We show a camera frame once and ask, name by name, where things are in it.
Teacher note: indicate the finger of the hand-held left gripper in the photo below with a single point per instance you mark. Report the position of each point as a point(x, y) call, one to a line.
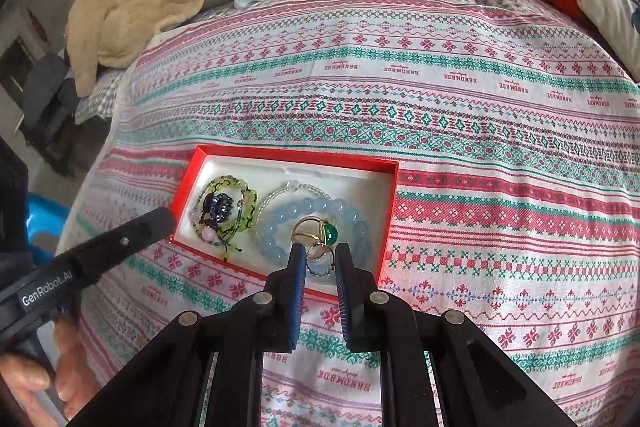
point(135, 234)

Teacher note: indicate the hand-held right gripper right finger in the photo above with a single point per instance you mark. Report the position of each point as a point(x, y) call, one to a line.
point(345, 294)

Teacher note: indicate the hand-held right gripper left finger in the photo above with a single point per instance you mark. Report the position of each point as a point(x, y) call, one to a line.
point(298, 292)

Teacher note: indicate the red cardboard box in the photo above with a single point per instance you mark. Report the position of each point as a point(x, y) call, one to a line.
point(390, 217)

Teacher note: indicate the person's left hand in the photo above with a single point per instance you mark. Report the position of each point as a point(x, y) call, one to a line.
point(75, 357)

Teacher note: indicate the blue plastic stool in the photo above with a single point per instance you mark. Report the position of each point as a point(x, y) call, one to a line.
point(47, 222)

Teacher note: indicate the grey checkered bed sheet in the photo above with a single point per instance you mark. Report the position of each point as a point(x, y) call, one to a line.
point(97, 97)

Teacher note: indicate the dark chair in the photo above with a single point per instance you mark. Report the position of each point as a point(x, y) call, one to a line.
point(47, 107)

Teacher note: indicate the patterned red green cloth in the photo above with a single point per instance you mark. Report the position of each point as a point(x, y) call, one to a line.
point(475, 132)

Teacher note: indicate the white deer print pillow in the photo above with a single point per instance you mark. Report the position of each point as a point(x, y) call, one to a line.
point(612, 17)

